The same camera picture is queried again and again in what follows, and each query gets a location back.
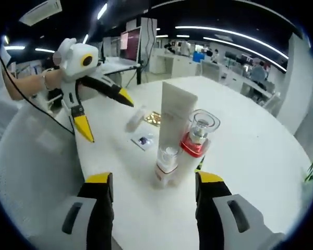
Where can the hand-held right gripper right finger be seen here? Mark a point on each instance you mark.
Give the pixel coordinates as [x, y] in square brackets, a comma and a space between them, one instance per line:
[216, 221]

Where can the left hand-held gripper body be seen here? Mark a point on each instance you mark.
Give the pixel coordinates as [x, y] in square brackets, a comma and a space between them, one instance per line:
[75, 62]

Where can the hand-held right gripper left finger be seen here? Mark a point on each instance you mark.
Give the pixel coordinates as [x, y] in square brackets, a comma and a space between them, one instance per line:
[94, 221]

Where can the gold foil skincare sachet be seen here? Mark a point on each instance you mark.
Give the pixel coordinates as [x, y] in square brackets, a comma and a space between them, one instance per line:
[154, 118]

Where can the clear dark-label skincare sachet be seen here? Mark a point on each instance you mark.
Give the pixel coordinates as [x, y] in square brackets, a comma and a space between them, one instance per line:
[143, 140]

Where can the large white skincare tube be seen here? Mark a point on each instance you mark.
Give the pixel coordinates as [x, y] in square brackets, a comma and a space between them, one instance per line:
[174, 112]

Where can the red-collared skincare pump bottle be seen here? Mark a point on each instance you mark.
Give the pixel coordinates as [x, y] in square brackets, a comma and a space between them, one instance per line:
[195, 145]

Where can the person's left hand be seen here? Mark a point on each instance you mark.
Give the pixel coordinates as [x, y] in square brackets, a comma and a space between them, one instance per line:
[54, 79]

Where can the white monitor stand tray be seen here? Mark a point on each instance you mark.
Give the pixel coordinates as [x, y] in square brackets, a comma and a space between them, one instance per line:
[120, 65]

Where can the black monitor stand pole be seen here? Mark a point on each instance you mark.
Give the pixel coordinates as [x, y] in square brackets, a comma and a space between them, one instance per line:
[139, 75]

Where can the computer monitor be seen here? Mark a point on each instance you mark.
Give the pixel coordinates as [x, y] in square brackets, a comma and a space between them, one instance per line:
[131, 45]

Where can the ceiling air conditioner panel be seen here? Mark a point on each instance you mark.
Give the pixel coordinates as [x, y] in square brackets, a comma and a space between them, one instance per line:
[41, 11]

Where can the white office desk row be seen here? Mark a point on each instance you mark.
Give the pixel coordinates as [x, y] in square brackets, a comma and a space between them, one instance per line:
[172, 65]

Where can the grey mesh office chair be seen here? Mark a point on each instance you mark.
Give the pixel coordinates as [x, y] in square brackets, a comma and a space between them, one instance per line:
[28, 169]

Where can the blue desk panel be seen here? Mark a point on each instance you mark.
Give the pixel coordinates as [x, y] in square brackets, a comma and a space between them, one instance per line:
[199, 57]

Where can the long ceiling light strip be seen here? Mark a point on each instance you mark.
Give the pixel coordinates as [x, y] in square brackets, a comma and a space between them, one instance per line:
[211, 28]
[224, 40]

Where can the white square pillar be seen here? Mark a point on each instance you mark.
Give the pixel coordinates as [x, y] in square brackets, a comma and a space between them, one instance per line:
[298, 91]

